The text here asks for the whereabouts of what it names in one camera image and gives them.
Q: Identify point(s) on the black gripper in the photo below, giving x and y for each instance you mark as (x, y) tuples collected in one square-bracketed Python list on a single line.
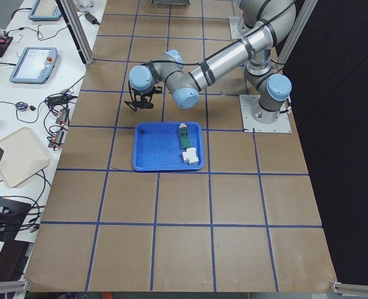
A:
[(141, 93)]

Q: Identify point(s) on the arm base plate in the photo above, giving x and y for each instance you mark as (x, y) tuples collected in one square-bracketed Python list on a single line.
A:
[(257, 120), (236, 27)]

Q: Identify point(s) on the blue plastic tray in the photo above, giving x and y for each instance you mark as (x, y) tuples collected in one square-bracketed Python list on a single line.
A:
[(157, 147)]

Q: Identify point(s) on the green terminal block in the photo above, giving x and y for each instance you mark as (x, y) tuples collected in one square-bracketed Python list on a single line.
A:
[(184, 136)]

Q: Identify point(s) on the blue teach pendant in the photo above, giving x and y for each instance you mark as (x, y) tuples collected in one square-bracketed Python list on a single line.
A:
[(35, 65), (45, 10)]

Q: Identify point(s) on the aluminium frame post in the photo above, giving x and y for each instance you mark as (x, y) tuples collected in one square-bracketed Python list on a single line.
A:
[(68, 12)]

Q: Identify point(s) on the white circuit breaker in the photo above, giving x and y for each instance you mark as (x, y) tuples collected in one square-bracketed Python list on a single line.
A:
[(190, 156)]

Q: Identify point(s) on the beige plastic tray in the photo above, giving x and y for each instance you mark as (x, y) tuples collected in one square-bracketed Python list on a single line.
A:
[(23, 156)]

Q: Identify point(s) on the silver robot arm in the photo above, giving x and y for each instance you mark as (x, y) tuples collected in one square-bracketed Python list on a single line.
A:
[(269, 22)]

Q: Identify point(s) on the black power adapter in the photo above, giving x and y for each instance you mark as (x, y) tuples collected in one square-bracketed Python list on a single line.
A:
[(91, 19)]

